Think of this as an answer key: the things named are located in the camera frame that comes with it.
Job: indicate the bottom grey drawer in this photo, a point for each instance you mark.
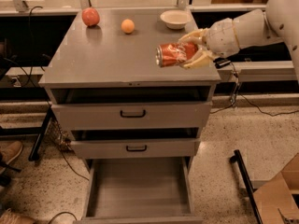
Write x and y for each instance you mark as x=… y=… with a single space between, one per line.
x=139 y=191

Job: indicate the grey drawer cabinet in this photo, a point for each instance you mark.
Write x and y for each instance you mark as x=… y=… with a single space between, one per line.
x=104 y=65

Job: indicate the small black device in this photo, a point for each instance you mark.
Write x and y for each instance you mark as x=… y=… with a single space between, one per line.
x=222 y=63

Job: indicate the grey drawer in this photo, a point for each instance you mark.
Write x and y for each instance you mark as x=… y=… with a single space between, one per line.
x=150 y=148
x=132 y=116
x=139 y=191

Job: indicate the tan shoe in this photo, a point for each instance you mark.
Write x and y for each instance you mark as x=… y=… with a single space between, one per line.
x=10 y=217
x=9 y=154

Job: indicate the white bowl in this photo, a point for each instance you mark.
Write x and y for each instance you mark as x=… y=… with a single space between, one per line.
x=175 y=19

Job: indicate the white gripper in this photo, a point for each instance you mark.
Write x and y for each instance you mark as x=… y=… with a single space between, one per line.
x=221 y=37

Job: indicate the red coke can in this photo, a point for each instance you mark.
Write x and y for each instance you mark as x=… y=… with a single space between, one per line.
x=171 y=54

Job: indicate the red apple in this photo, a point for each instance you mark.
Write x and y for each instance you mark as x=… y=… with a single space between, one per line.
x=90 y=16

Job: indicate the top grey drawer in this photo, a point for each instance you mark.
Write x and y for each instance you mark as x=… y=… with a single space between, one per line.
x=132 y=116

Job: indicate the black table leg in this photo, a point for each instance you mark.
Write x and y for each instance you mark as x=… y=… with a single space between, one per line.
x=34 y=156

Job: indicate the middle grey drawer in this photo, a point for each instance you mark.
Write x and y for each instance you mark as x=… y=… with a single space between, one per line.
x=150 y=148

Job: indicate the tan shoe lower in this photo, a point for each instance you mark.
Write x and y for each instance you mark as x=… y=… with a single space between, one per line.
x=10 y=217

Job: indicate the orange fruit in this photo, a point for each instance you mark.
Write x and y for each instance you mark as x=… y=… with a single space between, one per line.
x=128 y=26

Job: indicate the black metal stand bar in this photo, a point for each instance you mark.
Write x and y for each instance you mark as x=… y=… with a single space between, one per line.
x=237 y=157

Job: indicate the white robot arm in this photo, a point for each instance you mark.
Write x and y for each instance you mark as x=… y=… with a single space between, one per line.
x=279 y=22

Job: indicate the cardboard box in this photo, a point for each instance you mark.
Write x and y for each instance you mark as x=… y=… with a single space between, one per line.
x=275 y=199

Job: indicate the tan shoe upper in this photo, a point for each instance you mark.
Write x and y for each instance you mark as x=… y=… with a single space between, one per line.
x=9 y=154

